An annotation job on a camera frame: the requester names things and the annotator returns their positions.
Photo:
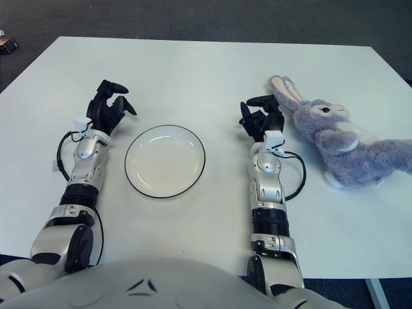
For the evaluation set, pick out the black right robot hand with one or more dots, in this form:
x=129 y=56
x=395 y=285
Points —
x=270 y=117

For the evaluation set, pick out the white plate black rim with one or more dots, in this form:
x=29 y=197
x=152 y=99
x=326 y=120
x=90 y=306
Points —
x=164 y=161

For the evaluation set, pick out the white tape tag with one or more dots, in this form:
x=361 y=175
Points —
x=55 y=166

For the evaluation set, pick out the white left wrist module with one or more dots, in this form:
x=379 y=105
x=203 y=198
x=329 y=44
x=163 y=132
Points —
x=80 y=124

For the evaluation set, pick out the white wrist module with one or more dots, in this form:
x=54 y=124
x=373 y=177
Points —
x=80 y=124
x=275 y=138

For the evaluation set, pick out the white table leg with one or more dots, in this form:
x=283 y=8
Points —
x=378 y=296

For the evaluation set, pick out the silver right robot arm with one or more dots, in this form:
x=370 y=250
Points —
x=267 y=186

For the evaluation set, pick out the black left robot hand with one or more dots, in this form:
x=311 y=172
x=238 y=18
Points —
x=101 y=111

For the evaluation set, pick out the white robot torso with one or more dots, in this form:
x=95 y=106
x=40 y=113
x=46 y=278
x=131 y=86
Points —
x=145 y=283

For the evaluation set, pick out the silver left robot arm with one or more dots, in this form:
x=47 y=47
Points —
x=83 y=151

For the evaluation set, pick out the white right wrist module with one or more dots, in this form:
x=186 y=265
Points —
x=275 y=138

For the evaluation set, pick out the purple plush bunny doll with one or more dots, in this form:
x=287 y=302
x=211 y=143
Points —
x=347 y=151

